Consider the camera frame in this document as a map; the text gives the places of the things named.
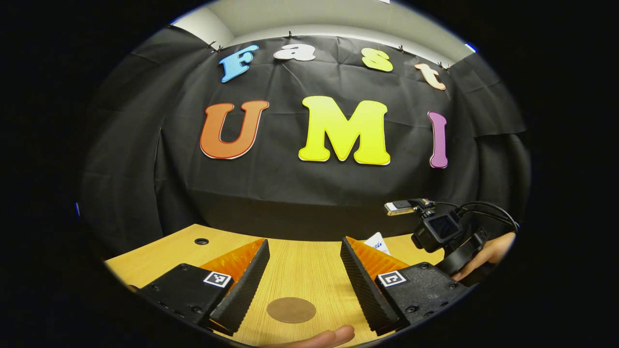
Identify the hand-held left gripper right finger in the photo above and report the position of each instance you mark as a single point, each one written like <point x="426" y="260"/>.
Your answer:
<point x="365" y="285"/>

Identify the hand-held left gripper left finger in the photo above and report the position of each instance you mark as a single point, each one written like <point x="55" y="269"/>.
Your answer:
<point x="244" y="285"/>

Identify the white toothpaste tube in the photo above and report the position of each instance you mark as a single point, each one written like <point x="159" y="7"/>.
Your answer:
<point x="377" y="241"/>

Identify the brown round coaster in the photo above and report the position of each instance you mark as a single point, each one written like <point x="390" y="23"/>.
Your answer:
<point x="291" y="310"/>

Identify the wooden desktop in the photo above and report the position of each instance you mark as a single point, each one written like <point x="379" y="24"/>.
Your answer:
<point x="300" y="270"/>

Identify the black backdrop cloth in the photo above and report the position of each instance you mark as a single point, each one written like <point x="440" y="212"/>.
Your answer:
<point x="290" y="188"/>

